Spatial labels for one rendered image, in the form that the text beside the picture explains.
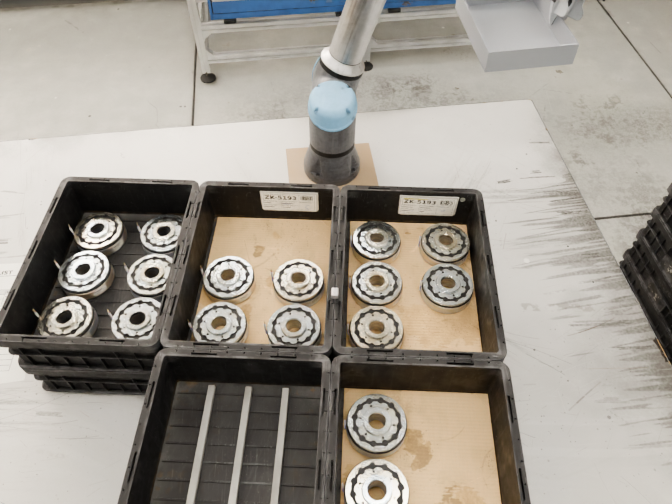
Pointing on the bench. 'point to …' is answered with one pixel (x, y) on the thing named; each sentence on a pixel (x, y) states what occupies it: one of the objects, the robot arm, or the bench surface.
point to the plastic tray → (516, 34)
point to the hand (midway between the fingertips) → (554, 17)
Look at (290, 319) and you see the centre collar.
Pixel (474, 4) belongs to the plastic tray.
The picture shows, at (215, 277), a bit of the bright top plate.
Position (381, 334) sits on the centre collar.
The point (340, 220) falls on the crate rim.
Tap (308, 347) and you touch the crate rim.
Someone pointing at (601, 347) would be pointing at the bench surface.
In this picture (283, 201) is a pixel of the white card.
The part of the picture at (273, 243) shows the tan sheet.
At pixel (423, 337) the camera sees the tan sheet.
